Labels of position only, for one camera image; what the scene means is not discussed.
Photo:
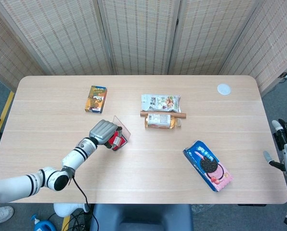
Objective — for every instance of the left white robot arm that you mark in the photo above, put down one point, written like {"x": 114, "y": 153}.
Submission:
{"x": 61, "y": 168}

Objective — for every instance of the small red white stamp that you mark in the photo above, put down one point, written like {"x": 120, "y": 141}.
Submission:
{"x": 118, "y": 140}

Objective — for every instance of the red ink pad case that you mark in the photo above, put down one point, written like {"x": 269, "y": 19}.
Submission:
{"x": 125, "y": 134}

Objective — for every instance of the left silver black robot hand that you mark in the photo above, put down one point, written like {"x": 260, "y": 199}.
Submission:
{"x": 102, "y": 131}

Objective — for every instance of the white sneaker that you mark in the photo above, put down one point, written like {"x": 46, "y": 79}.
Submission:
{"x": 0, "y": 215}

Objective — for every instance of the wooden rolling pin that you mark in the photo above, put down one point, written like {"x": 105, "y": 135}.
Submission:
{"x": 183, "y": 115}

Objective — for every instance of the white rounded base foot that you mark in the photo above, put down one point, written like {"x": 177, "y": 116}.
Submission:
{"x": 66, "y": 209}

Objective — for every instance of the woven folding screen panel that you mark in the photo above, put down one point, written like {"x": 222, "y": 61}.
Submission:
{"x": 271, "y": 48}
{"x": 206, "y": 36}
{"x": 138, "y": 36}
{"x": 3, "y": 57}
{"x": 59, "y": 36}

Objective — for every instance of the white round grommet cover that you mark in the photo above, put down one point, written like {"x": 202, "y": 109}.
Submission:
{"x": 224, "y": 89}

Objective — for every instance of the amber tea bottle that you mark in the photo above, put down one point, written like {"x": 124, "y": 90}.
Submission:
{"x": 159, "y": 121}

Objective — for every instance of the orange yellow snack box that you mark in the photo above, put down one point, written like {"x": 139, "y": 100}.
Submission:
{"x": 96, "y": 99}

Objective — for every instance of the blue pink cookie box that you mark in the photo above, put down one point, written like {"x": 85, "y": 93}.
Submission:
{"x": 207, "y": 166}

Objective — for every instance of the white snack bag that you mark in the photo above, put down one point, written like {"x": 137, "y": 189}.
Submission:
{"x": 160, "y": 103}

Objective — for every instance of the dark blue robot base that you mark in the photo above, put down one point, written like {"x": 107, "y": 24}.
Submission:
{"x": 141, "y": 217}

